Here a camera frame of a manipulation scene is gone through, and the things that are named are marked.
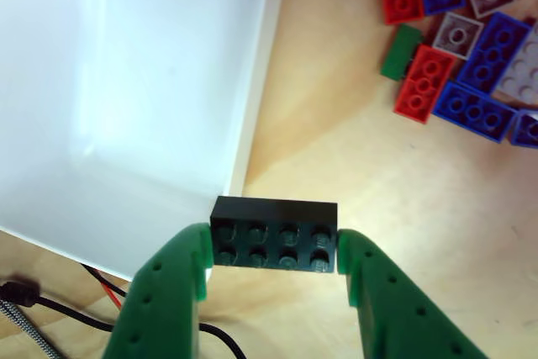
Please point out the blue 2x4 lego brick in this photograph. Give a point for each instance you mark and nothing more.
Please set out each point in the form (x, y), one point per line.
(475, 112)
(492, 54)

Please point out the dark green 2x4 lego brick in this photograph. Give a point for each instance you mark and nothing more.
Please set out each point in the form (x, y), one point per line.
(273, 245)

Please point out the red 2x4 lego brick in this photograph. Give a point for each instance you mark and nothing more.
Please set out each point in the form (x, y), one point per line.
(424, 83)

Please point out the white plastic bin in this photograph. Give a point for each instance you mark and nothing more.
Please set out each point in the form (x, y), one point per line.
(126, 81)

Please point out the grey 2x2 lego brick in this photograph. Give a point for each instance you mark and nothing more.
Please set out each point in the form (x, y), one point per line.
(458, 35)

